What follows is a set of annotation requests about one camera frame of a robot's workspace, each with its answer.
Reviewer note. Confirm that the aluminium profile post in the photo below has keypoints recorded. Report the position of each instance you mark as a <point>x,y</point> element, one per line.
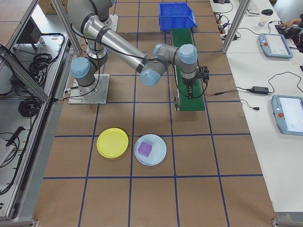
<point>235,23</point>

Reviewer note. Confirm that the metal table corner bracket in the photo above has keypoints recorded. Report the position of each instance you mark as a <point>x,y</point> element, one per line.
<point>19,223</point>
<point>277,222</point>

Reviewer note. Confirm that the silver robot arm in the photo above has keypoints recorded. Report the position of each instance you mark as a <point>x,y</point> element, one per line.
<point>113,40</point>

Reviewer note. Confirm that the white desk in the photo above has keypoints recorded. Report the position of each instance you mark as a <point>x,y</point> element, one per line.
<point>248,71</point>

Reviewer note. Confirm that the blue plastic storage bin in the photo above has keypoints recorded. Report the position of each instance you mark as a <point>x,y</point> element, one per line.
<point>177,14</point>

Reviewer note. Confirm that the white paper cup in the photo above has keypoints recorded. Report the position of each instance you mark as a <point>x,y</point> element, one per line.
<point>263,21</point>

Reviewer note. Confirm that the white keyboard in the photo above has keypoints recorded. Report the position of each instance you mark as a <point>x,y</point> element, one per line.
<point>253,8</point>

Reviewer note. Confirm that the purple foam block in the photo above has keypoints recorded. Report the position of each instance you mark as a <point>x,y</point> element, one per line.
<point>145,149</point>

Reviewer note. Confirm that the light blue plastic plate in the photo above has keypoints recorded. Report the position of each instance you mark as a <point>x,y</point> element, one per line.
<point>158,144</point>

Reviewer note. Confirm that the black game controller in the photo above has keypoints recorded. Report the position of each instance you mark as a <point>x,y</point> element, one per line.
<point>281,27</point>

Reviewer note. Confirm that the grey blue teach pendant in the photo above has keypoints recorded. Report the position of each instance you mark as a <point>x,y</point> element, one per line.
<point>291,116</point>
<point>277,45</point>

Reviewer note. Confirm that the person's bare hand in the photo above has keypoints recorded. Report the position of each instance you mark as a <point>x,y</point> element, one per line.
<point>290,23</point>

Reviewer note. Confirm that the green belt conveyor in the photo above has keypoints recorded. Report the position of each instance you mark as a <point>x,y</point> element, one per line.
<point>196,104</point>

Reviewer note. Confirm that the yellow plastic plate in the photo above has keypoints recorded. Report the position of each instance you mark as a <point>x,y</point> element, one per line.
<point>112,143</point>

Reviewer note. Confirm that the black power adapter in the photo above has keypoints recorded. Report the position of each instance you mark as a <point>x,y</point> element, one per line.
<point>260,89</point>

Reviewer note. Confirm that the brown cardboard box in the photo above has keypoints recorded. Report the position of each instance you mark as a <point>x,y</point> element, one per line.
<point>46,6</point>

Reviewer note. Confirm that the black control box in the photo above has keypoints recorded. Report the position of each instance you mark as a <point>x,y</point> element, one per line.
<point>29,33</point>

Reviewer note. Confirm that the small black power brick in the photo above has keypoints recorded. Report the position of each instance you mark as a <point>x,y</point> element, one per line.
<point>235,37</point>

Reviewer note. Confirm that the black computer mouse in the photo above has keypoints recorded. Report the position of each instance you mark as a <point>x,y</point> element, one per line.
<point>267,12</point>

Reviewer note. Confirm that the white square base plate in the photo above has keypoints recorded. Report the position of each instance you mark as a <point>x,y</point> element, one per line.
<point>103,89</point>
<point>114,22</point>

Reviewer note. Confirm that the person's dark clothed body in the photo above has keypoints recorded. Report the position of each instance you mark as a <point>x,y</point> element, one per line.
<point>297,37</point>

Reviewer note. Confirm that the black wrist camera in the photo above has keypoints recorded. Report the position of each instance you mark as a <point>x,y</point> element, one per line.
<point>204,73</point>

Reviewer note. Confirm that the V-shaped metal bar frame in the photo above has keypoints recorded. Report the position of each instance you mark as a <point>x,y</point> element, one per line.
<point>28,81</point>

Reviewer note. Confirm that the person's bare forearm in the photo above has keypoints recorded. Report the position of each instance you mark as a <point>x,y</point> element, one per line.
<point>298,22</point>

